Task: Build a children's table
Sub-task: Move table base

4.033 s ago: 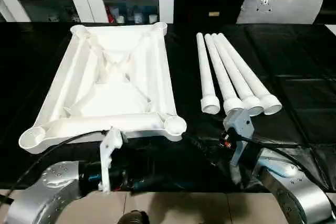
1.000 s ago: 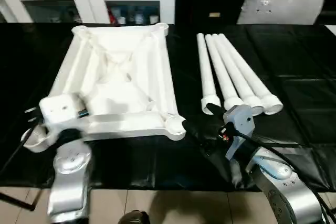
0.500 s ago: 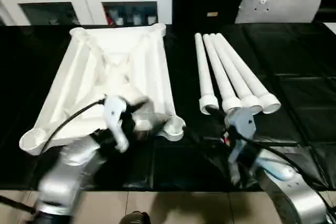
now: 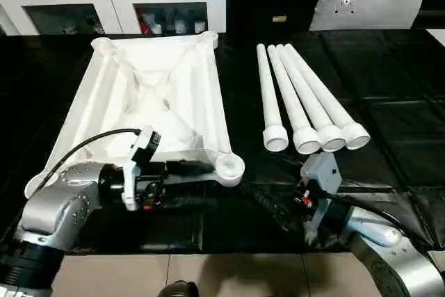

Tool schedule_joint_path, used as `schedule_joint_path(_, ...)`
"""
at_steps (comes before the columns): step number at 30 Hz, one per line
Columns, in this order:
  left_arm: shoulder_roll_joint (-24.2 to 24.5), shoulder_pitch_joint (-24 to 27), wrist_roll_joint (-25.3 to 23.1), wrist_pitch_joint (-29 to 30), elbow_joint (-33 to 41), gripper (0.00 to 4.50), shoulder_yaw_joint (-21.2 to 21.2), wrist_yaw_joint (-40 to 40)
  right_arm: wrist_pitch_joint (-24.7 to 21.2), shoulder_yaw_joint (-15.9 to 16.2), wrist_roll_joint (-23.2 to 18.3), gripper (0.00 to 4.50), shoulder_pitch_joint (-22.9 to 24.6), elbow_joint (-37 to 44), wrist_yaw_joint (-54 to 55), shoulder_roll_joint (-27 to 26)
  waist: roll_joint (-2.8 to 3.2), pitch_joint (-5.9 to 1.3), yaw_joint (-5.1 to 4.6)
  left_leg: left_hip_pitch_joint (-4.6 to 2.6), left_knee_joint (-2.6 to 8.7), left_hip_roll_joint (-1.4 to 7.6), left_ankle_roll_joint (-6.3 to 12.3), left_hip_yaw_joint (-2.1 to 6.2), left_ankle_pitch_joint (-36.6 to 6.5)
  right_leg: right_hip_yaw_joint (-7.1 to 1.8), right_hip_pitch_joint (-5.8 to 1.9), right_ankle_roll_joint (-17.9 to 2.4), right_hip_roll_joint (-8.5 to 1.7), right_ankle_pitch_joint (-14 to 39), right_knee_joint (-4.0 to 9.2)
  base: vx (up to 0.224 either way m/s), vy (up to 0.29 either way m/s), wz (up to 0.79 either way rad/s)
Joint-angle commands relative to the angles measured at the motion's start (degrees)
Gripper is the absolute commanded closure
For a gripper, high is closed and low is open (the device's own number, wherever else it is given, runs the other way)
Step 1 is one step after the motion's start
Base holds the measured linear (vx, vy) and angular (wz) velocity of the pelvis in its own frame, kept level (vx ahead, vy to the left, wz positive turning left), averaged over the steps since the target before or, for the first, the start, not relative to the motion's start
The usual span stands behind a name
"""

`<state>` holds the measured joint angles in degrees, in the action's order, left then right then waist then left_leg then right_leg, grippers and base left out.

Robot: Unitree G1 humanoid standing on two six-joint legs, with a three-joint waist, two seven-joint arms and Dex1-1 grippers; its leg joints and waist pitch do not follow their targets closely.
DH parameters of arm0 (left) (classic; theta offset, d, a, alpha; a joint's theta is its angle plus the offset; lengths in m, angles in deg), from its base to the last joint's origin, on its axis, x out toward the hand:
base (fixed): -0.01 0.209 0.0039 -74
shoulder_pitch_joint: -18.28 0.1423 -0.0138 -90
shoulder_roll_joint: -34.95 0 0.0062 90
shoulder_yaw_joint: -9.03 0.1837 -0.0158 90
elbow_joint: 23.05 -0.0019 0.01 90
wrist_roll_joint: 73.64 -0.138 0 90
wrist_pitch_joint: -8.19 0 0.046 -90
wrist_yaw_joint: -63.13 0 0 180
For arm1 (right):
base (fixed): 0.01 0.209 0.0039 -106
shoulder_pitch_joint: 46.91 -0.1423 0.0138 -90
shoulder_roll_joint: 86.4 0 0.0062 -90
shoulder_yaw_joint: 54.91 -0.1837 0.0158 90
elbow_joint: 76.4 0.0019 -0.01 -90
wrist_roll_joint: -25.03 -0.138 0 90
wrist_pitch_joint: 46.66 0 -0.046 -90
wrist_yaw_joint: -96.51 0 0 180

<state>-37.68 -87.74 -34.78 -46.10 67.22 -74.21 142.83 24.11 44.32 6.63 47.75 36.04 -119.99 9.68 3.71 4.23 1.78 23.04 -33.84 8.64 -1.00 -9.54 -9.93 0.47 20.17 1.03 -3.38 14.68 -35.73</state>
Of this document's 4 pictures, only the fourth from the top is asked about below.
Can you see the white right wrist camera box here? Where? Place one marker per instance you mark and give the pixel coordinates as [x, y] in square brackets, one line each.
[323, 172]

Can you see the black padded work mat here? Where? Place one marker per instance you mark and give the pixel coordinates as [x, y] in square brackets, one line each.
[382, 102]

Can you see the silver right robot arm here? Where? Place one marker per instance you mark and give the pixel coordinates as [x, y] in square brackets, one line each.
[400, 269]

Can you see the small white figurine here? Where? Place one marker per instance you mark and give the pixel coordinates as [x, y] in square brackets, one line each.
[68, 28]

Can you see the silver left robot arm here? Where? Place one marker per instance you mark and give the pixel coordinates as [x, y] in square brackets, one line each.
[52, 206]

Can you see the small white jar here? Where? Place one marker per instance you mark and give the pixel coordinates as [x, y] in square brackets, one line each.
[200, 27]
[156, 29]

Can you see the patterned white jar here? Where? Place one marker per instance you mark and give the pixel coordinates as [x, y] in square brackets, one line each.
[180, 26]

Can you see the white flat board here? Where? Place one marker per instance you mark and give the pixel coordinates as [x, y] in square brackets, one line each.
[438, 36]

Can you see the white plastic table top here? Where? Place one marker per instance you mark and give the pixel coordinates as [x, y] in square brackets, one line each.
[114, 102]

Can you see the red bottle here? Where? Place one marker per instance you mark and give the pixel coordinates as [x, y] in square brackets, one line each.
[143, 23]

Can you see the white plastic table leg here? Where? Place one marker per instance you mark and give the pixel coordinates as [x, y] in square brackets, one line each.
[333, 102]
[270, 102]
[292, 102]
[313, 102]

